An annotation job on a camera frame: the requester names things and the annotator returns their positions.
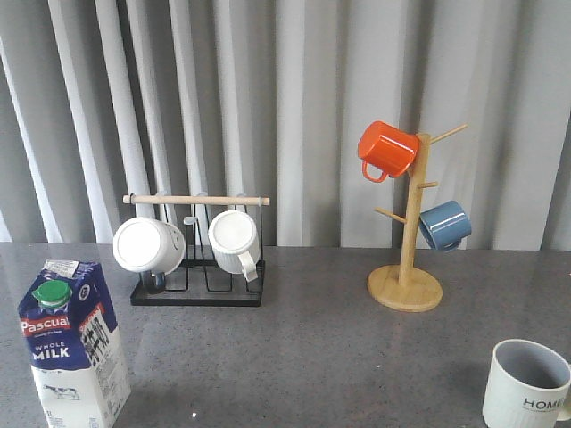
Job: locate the black wire mug rack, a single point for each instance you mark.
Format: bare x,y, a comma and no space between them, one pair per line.
199,281

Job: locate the blue enamel mug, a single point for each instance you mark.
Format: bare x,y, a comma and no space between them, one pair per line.
444,226

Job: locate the wooden mug tree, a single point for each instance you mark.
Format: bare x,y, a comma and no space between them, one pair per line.
404,287

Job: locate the orange enamel mug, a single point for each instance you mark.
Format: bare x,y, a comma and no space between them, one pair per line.
386,151

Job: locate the white ribbed mug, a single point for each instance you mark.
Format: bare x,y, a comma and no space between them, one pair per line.
235,244

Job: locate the white smiley mug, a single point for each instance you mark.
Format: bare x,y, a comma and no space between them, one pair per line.
150,247

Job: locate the Pascual whole milk carton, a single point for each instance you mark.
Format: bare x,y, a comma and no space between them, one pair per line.
78,365

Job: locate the grey curtain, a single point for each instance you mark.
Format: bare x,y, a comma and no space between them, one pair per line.
100,99

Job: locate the white HOME mug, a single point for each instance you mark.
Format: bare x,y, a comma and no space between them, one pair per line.
528,385

